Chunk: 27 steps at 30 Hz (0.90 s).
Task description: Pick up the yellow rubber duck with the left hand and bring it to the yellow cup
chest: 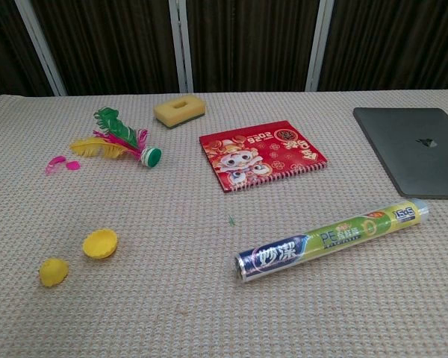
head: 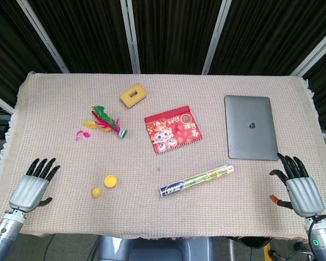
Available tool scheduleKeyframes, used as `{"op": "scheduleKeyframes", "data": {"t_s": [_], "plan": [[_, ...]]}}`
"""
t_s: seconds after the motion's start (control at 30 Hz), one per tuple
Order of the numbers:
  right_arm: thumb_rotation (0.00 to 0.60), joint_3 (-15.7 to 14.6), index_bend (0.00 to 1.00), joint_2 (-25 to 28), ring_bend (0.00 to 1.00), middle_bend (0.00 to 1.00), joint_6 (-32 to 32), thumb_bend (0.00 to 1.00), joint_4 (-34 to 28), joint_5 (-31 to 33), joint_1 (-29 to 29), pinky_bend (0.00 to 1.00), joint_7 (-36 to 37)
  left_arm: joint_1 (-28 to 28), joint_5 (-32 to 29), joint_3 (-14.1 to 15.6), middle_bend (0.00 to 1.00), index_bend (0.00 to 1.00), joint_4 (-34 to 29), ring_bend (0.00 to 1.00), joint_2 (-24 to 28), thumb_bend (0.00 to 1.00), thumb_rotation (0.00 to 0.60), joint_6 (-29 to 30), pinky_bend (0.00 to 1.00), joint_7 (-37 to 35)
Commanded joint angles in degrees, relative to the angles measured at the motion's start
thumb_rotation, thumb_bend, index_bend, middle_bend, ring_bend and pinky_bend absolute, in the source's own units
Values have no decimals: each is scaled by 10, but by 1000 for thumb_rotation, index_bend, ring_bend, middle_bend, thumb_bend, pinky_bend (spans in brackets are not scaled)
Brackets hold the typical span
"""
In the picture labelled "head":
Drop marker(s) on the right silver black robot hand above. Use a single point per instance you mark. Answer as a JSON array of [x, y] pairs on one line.
[[304, 195]]

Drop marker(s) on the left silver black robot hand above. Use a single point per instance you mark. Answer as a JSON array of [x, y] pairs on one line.
[[27, 193]]

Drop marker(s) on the yellow round object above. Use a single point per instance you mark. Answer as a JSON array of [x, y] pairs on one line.
[[97, 192]]

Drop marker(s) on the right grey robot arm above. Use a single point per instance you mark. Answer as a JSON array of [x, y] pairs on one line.
[[323, 239]]

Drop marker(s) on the yellow round disc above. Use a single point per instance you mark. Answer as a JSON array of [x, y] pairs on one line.
[[110, 181]]

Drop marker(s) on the grey closed laptop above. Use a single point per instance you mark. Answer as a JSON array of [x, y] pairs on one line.
[[250, 136]]

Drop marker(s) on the loose pink feather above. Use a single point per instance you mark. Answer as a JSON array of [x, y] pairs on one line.
[[85, 134]]

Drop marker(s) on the colourful feather shuttlecock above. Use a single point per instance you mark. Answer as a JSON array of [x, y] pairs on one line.
[[112, 125]]

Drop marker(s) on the yellow-blue foil tube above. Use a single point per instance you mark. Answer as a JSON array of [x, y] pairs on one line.
[[195, 180]]

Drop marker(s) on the beige woven tablecloth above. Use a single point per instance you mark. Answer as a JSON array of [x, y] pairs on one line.
[[179, 214]]

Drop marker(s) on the yellow sponge with hole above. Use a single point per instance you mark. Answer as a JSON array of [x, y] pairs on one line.
[[125, 97]]

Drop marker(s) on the grey robot torso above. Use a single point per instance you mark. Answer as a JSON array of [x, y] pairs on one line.
[[157, 250]]

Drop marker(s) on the red packet with cartoon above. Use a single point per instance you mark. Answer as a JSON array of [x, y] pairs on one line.
[[174, 130]]

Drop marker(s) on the dark pleated curtain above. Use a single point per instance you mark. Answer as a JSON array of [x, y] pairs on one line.
[[84, 32]]

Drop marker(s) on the white metal frame post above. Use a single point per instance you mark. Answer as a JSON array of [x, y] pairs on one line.
[[315, 54], [0, 101], [43, 35], [130, 35], [216, 38]]

